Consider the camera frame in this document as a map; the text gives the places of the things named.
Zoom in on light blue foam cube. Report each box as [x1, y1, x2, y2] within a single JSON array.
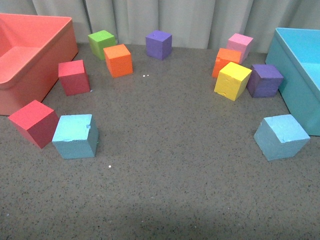
[[52, 114, 99, 160], [253, 114, 311, 161]]

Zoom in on yellow foam cube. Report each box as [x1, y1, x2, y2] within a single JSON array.
[[214, 62, 252, 101]]

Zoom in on purple foam cube back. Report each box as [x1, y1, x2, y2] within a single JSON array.
[[145, 30, 173, 60]]

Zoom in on red foam cube back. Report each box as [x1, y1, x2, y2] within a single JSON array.
[[58, 59, 91, 96]]

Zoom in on orange foam cube right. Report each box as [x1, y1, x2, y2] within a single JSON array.
[[212, 48, 241, 78]]

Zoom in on orange foam cube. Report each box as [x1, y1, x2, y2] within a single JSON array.
[[103, 44, 133, 78], [212, 48, 241, 78]]

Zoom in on purple foam cube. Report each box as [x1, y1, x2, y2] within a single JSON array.
[[246, 64, 284, 98], [145, 30, 173, 60]]

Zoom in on green foam cube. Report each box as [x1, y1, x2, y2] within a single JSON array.
[[88, 30, 117, 60]]

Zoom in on light blue plastic bin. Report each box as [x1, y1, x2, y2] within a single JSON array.
[[265, 27, 320, 136]]

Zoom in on red foam cube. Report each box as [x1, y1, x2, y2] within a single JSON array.
[[8, 100, 59, 149], [58, 59, 91, 96]]

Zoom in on pink foam cube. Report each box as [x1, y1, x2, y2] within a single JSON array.
[[226, 33, 254, 64]]

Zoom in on orange foam cube left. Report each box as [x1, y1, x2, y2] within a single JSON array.
[[103, 44, 133, 78]]

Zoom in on red foam cube front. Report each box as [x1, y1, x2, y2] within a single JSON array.
[[8, 100, 59, 149]]

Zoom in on purple foam cube right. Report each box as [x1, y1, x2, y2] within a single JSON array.
[[246, 64, 284, 98]]

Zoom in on grey white curtain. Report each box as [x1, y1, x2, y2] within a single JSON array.
[[0, 0, 320, 53]]

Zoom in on salmon red plastic bin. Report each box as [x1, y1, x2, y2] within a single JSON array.
[[0, 13, 78, 116]]

